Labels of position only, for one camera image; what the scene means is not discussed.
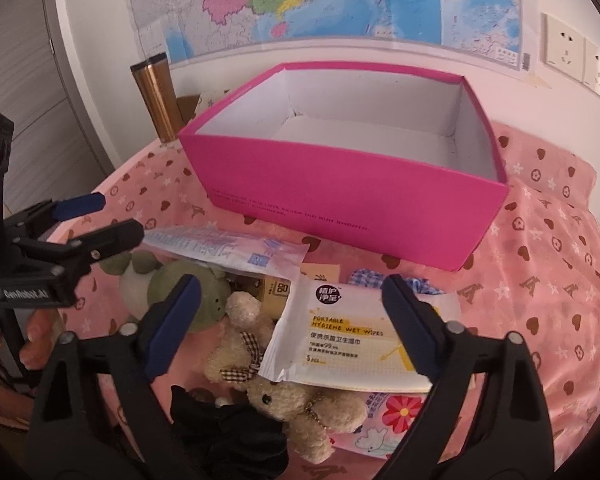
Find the colourful wall map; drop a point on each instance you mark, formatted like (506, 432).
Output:
(484, 32)

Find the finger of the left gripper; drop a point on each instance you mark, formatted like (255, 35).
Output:
(107, 242)
(76, 207)

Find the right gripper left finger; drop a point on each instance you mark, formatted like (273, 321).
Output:
(70, 434)

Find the grey wooden door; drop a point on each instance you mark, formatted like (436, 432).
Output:
(55, 150)

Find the white wall socket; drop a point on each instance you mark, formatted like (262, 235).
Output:
(564, 48)
(591, 75)

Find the green frog plush toy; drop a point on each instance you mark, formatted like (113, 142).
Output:
(144, 280)

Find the blue checkered cloth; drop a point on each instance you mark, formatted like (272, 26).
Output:
(371, 279)

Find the floral tissue pack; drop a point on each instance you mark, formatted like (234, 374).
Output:
(389, 416)

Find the pink cardboard box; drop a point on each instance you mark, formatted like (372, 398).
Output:
(393, 159)

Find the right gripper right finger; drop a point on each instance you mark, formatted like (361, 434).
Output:
(510, 436)

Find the yellow tissue pack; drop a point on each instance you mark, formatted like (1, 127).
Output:
(271, 292)

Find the person's left hand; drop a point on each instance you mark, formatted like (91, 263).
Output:
(41, 335)

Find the pink patterned blanket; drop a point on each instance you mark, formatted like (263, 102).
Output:
(537, 270)

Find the copper thermos tumbler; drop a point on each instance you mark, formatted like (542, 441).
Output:
(153, 79)

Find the white wet wipes pack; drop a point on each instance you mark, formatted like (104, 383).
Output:
(339, 336)

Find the brown wooden headboard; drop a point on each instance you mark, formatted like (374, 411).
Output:
(187, 106)

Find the black fabric scrunchie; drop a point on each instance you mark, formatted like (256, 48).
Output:
(232, 441)

